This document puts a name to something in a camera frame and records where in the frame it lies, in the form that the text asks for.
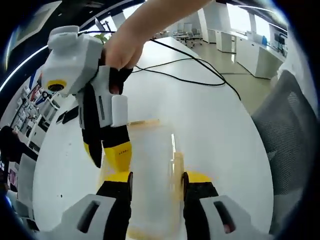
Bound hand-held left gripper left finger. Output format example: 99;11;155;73
39;170;134;240

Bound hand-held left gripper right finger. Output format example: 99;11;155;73
182;171;271;240

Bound clear container with yellow buckle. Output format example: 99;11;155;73
96;119;216;239

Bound person's right hand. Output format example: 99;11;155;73
100;26;149;96

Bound black tripod stand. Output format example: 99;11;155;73
94;16;111;33

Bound ceiling air conditioner unit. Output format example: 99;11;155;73
14;1;63;48

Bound storage shelves with boxes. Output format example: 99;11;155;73
9;71;63;151

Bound long ceiling light strip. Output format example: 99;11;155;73
0;69;26;94

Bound grey mesh office chair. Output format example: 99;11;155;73
250;69;311;227

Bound white cabinet row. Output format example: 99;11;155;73
206;26;286;80

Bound black table cable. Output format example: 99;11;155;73
149;38;243;101
131;58;226;88

